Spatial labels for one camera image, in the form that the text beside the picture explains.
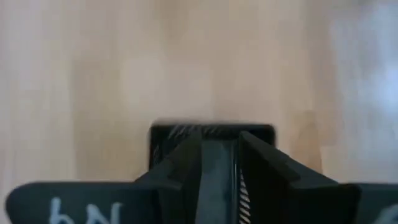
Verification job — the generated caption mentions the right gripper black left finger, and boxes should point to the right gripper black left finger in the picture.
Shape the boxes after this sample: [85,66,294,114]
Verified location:
[4,130,203,224]

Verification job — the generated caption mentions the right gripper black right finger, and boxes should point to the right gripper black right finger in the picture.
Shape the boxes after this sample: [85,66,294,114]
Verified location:
[238,129,398,224]

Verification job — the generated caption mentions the black plastic slotted basket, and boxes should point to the black plastic slotted basket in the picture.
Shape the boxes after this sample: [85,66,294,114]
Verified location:
[148,119,277,224]

